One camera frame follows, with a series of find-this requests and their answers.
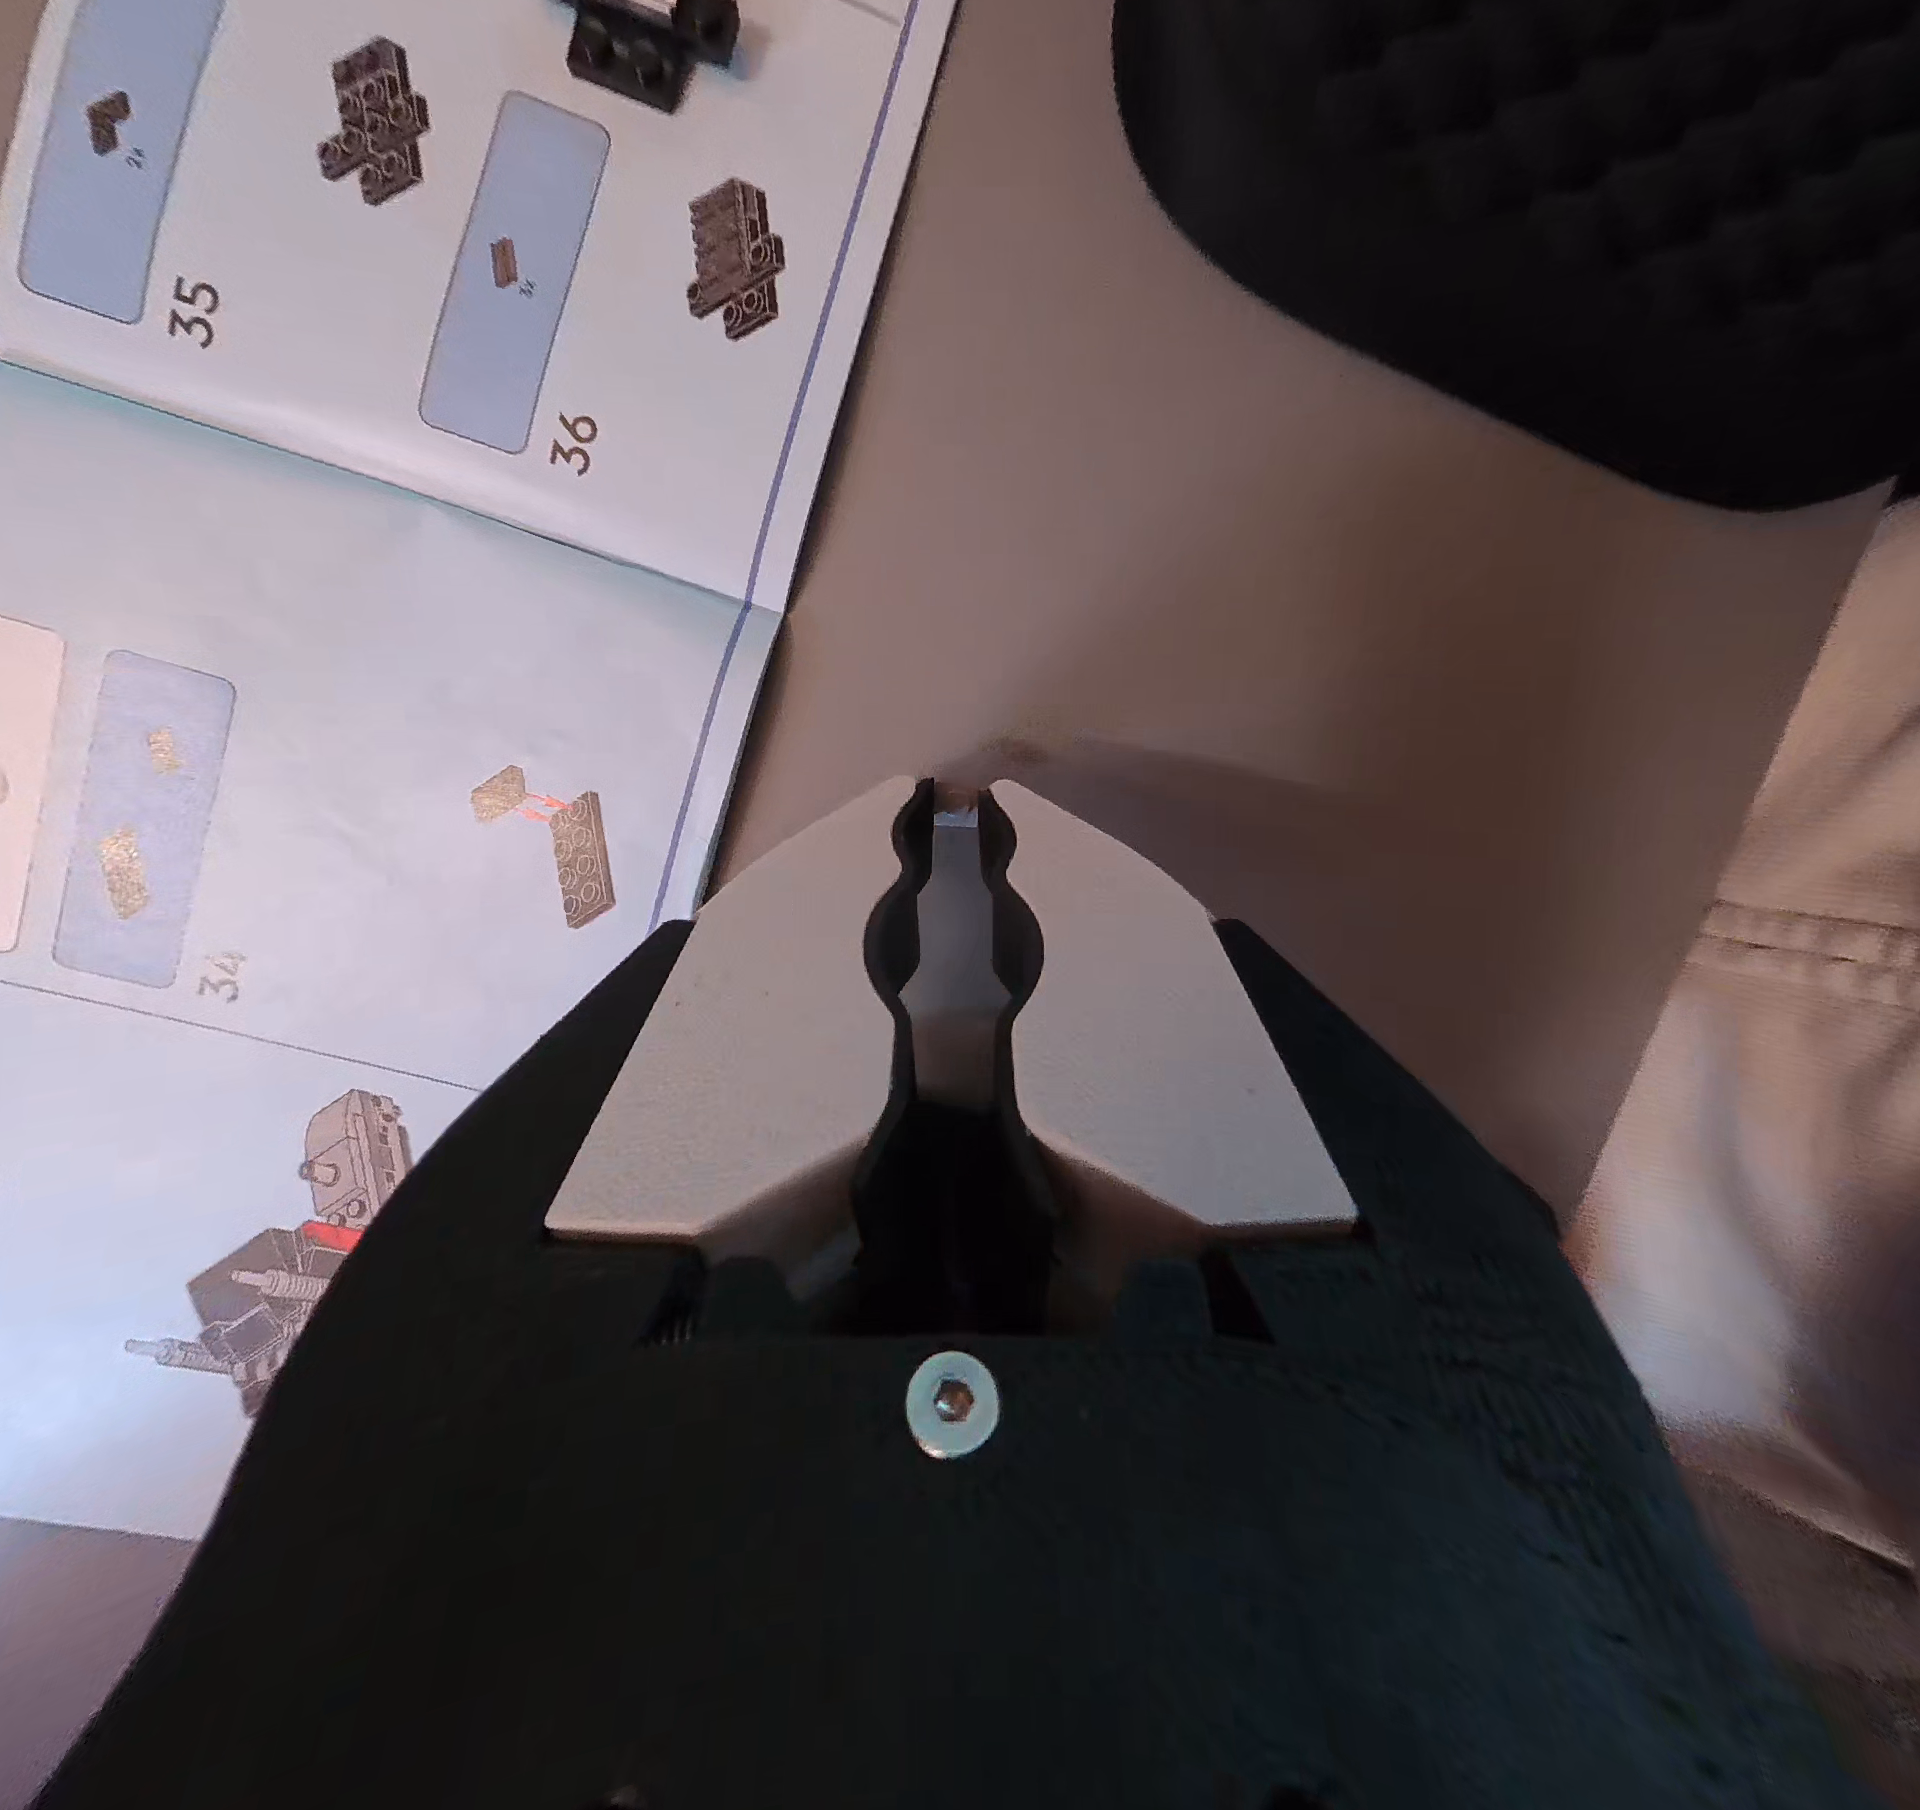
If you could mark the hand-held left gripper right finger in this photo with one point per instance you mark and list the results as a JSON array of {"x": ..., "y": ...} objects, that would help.
[{"x": 1168, "y": 1074}]

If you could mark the black lego plate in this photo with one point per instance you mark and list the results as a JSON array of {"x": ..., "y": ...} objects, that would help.
[{"x": 645, "y": 54}]

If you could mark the open lego instruction booklet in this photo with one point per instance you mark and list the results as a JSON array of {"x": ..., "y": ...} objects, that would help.
[{"x": 376, "y": 565}]

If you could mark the black quilted case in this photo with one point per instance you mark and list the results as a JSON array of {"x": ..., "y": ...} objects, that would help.
[{"x": 1501, "y": 159}]

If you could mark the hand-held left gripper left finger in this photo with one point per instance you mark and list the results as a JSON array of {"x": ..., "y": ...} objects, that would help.
[{"x": 735, "y": 1074}]

